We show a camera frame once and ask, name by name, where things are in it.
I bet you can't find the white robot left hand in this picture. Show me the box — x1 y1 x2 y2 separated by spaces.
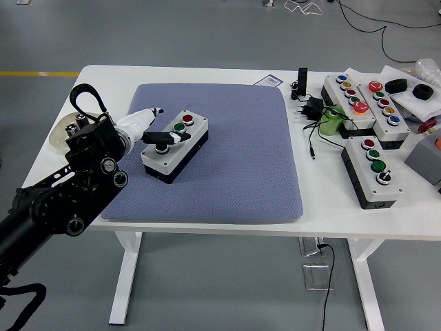
115 107 191 148

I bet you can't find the three-button grey control box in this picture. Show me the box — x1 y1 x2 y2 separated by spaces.
140 109 209 185

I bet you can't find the five-button box with blue end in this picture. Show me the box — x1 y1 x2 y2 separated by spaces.
320 73 377 139

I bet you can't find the four-button grey control box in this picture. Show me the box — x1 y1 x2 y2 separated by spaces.
340 136 403 210

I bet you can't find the five-button box with red mushroom end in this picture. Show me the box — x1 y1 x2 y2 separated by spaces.
356 79 411 150

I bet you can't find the grey box with orange button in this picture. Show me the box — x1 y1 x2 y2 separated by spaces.
403 129 441 187

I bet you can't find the translucent beige dish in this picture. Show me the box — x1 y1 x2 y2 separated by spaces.
49 112 101 152

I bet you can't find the grey-blue padded mat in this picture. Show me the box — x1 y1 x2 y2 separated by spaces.
100 82 305 224

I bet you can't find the yellow floor tape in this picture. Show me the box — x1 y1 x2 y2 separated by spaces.
0 71 80 77

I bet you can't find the purple-edged label card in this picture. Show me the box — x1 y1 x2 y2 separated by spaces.
255 74 284 87

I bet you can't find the white table leg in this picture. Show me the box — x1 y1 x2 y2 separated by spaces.
346 237 385 331
108 231 144 325

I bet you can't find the black upright device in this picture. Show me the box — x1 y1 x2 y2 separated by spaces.
296 67 309 97

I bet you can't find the black power adapter plug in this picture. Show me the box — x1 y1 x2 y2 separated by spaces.
294 97 325 121

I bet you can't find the green plastic object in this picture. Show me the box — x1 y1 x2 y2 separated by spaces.
318 106 349 136

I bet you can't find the white foam sheet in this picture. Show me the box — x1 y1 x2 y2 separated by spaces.
380 64 441 122

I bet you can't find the red small object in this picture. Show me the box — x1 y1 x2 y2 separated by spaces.
418 119 441 134

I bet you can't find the clear plastic bag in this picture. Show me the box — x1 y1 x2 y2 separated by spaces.
406 57 441 89

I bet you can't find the black adapter cord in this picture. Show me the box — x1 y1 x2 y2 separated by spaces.
302 105 356 161

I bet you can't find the white floor cable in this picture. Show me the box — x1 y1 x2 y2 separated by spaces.
284 0 324 17

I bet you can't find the clear floor bracket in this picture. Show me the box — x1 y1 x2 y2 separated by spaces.
298 237 325 257
302 263 334 291

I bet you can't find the black cable under table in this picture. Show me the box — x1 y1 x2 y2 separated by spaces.
316 243 337 331

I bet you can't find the black floor cable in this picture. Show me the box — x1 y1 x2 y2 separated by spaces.
336 0 441 63

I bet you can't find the black foam ring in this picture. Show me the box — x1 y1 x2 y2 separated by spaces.
384 79 407 94
412 83 433 101

